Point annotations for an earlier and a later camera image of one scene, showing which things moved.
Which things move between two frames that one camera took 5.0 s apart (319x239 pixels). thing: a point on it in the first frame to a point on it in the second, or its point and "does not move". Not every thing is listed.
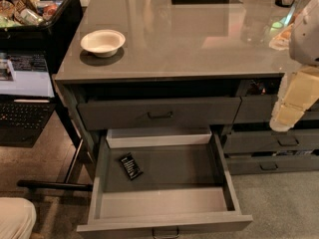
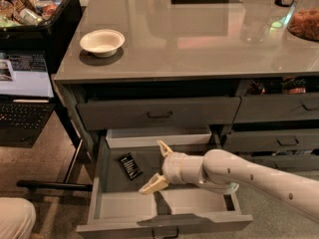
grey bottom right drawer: (272, 163) does not move
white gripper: (306, 39) to (172, 167)
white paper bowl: (105, 43) does not move
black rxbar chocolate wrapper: (131, 166) does not move
